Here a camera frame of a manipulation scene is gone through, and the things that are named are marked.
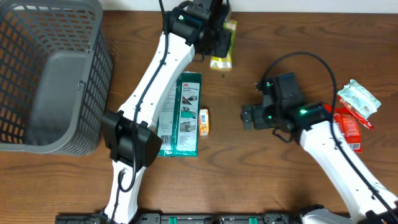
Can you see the orange juice carton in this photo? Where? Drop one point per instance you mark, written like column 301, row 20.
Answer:
column 204, row 125

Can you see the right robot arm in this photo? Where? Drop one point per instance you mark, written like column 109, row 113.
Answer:
column 366, row 199

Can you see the green juice carton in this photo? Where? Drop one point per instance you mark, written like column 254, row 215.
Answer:
column 226, row 63

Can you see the light green tissue pack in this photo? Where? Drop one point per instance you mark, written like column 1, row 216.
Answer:
column 359, row 98

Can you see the grey plastic laundry basket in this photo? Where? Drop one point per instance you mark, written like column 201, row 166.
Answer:
column 56, row 72

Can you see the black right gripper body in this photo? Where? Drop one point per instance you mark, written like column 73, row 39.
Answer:
column 263, row 117

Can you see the green white snack bag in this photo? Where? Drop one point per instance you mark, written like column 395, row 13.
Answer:
column 178, row 120

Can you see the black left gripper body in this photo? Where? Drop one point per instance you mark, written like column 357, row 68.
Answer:
column 218, row 42

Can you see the red snack bag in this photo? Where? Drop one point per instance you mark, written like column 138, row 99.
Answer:
column 349, row 128

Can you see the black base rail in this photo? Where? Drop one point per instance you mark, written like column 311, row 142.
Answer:
column 317, row 216

